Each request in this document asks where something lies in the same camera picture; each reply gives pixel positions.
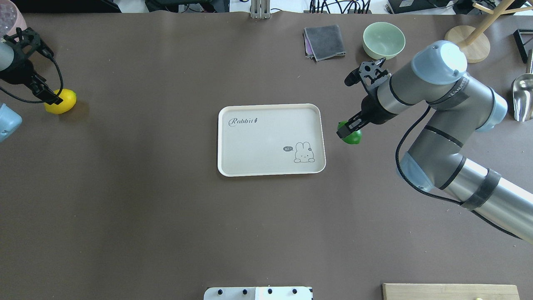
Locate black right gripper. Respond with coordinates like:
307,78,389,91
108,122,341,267
339,57,395,138

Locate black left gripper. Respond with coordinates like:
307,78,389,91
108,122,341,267
0,28,64,104

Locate green lime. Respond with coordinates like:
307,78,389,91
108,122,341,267
337,121,362,145

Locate yellow lemon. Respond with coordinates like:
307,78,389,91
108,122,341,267
44,89,77,115

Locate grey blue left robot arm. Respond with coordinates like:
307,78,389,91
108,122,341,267
0,27,64,105

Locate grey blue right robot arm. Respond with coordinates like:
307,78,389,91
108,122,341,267
337,40,533,243

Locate cream rabbit tray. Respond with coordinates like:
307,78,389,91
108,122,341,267
217,104,327,177

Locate light blue plastic cup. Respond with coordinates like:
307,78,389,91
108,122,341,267
0,104,22,142

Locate pink bowl of ice cubes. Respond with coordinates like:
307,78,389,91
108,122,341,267
0,0,28,38

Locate mint green bowl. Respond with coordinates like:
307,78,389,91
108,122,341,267
362,22,406,60

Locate dark grey folded cloth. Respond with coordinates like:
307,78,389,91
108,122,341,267
303,24,346,62

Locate wooden mug tree stand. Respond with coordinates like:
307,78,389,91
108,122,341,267
445,0,533,63

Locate metal scoop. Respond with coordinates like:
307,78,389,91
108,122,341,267
512,49,533,122

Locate wooden cutting board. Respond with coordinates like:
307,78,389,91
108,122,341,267
382,283,520,300

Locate aluminium frame post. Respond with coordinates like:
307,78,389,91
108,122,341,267
250,0,271,19

